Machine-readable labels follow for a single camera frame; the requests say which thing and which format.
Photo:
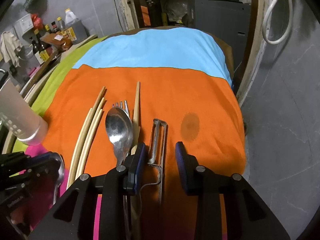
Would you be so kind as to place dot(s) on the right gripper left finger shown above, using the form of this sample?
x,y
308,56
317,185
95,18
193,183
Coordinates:
x,y
120,184

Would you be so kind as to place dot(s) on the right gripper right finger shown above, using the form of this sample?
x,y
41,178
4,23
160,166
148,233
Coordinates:
x,y
197,180

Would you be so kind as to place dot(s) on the small steel spoon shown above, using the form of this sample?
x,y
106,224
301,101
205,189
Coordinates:
x,y
60,175

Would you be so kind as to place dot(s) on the lone wooden chopstick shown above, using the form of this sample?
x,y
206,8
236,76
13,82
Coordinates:
x,y
135,121

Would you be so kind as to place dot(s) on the metal vegetable peeler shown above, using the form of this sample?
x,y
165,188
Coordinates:
x,y
157,150

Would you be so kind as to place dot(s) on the large steel spoon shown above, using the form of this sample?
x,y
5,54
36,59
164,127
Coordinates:
x,y
119,129

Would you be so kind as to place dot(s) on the white plastic utensil holder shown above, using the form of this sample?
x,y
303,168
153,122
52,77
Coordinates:
x,y
19,118

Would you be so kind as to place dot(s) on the steel fork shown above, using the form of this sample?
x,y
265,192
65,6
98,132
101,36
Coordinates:
x,y
122,105

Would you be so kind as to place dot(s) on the multicolour striped cloth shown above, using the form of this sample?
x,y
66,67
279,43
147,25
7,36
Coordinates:
x,y
182,78

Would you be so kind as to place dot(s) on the wooden cutting board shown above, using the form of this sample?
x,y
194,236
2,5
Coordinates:
x,y
38,74

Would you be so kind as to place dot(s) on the dark sauce bottle yellow label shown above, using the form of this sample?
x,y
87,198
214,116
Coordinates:
x,y
42,48

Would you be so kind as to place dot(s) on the hanging beige towel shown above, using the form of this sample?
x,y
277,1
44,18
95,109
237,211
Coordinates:
x,y
10,48

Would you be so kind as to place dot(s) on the red plastic bag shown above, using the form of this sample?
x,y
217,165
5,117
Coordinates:
x,y
37,22

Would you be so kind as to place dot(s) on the grey cabinet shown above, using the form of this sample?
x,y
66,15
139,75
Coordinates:
x,y
227,20

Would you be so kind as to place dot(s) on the large cooking oil jug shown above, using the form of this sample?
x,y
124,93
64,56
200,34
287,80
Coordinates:
x,y
75,27

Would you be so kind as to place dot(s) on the white wall box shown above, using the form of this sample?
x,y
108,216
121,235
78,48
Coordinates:
x,y
24,24

